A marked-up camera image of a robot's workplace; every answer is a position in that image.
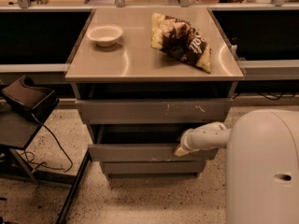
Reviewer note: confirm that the white bowl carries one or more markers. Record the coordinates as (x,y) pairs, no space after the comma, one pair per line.
(105,35)

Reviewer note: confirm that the grey bottom drawer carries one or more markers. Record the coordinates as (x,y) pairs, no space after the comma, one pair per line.
(164,167)

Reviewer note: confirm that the grey drawer cabinet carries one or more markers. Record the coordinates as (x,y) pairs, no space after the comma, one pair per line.
(131,69)

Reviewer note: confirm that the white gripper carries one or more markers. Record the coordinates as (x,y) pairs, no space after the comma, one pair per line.
(188,139)

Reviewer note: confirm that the grey drawer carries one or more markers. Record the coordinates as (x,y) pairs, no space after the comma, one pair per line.
(145,143)
(164,167)
(149,111)

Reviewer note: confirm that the brown chip bag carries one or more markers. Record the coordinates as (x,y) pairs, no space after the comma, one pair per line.
(180,40)

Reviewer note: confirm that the black box device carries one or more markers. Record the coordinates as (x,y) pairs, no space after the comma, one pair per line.
(29,100)

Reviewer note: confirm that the grey top drawer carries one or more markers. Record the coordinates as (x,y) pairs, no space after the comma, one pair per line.
(149,111)

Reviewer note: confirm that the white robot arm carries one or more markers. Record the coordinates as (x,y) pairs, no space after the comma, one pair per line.
(262,164)

